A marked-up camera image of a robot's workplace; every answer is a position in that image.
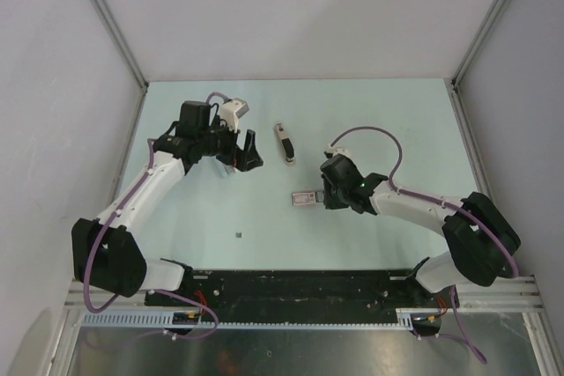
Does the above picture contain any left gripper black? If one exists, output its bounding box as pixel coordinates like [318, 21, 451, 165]
[198, 115, 263, 172]

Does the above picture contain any beige black stapler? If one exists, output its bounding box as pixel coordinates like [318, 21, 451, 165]
[274, 122, 295, 166]

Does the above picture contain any red white staple box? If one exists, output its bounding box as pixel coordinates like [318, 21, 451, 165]
[292, 190, 325, 207]

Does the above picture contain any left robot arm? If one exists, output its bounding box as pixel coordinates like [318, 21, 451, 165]
[71, 99, 263, 306]

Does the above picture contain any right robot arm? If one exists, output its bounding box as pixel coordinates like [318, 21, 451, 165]
[320, 152, 521, 306]

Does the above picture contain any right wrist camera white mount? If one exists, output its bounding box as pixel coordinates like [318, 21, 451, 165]
[323, 145, 352, 159]

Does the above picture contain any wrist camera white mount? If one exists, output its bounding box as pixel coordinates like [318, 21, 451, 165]
[219, 98, 249, 132]
[323, 145, 352, 159]

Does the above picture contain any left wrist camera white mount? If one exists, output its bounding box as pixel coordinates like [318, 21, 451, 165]
[219, 98, 249, 132]

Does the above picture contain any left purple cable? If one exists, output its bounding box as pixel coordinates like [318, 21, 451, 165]
[81, 91, 230, 350]

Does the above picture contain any purple cable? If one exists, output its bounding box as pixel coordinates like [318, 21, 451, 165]
[330, 126, 521, 364]
[81, 91, 230, 350]

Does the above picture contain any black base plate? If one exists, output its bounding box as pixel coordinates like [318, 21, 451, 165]
[145, 268, 460, 324]

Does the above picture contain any right aluminium corner post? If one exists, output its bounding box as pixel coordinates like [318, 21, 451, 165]
[449, 0, 537, 91]

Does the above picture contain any aluminium corner post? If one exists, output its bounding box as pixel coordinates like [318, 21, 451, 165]
[90, 0, 149, 92]
[449, 0, 537, 91]

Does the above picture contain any grey slotted cable duct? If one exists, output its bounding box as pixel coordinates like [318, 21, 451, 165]
[78, 307, 415, 331]

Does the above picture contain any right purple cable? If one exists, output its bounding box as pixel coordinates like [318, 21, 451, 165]
[330, 126, 521, 364]

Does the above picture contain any aluminium frame rail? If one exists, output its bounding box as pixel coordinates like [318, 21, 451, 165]
[63, 276, 545, 313]

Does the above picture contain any left aluminium corner post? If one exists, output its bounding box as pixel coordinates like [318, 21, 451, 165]
[90, 0, 149, 92]

